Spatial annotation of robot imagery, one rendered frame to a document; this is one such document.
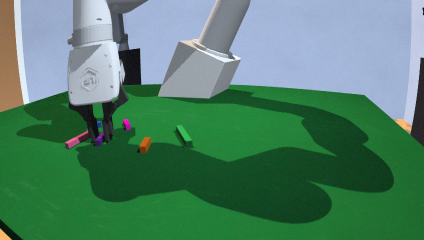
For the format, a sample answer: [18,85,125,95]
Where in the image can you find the orange rod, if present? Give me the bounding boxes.
[139,137,151,153]

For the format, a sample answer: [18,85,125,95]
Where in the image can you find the green rod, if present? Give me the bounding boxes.
[176,125,193,148]

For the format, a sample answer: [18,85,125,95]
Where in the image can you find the purple rod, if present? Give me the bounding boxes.
[95,130,105,146]

